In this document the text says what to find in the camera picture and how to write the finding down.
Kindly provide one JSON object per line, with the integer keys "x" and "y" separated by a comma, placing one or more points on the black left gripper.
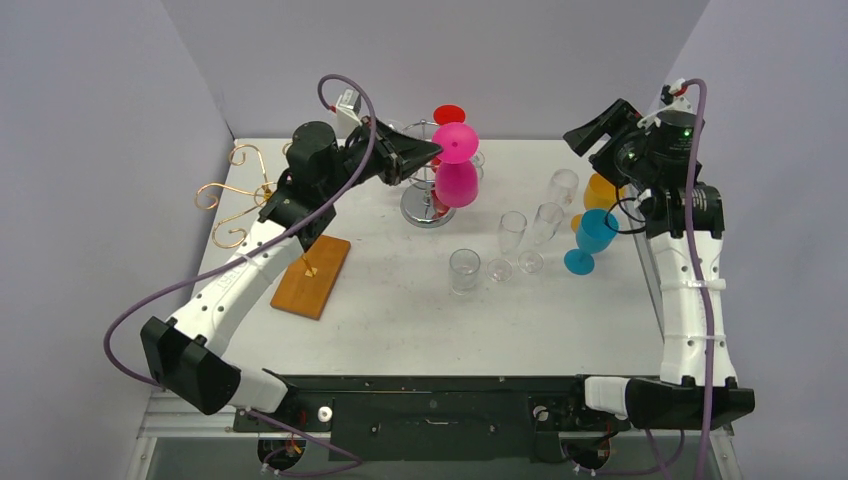
{"x": 398, "y": 153}

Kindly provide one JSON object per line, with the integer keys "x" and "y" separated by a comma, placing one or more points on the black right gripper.
{"x": 610, "y": 142}

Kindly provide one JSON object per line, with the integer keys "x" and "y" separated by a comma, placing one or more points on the yellow wine glass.
{"x": 599, "y": 193}

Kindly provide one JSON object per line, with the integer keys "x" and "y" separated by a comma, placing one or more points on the pink wine glass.
{"x": 456, "y": 182}

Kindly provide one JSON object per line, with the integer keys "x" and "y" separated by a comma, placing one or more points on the clear glass back gold rack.
{"x": 562, "y": 188}

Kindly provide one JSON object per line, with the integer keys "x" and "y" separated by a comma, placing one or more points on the blue wine glass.
{"x": 596, "y": 230}

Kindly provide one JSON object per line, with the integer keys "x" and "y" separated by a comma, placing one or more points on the clear glass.
{"x": 478, "y": 161}
{"x": 548, "y": 218}

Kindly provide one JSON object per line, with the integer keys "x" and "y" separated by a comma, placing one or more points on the clear etched goblet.
{"x": 464, "y": 268}

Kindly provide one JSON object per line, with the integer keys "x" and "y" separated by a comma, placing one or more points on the clear champagne flute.
{"x": 510, "y": 233}

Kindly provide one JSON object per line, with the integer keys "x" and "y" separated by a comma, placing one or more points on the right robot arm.
{"x": 697, "y": 388}

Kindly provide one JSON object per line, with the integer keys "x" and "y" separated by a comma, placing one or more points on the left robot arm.
{"x": 185, "y": 352}

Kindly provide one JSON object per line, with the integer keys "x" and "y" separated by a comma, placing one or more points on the red wine glass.
{"x": 447, "y": 113}

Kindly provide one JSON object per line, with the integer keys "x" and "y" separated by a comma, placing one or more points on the gold rack with wooden base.
{"x": 303, "y": 278}

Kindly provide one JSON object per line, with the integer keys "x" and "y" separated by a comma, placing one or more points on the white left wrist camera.
{"x": 346, "y": 112}

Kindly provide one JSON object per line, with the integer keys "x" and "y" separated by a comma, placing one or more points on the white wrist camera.
{"x": 672, "y": 98}
{"x": 346, "y": 112}

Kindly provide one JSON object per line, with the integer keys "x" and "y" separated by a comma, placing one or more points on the silver wire glass rack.
{"x": 419, "y": 204}

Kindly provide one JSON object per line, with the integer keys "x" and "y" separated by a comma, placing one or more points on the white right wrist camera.
{"x": 672, "y": 98}

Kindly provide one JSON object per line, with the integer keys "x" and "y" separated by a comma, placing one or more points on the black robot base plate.
{"x": 454, "y": 418}

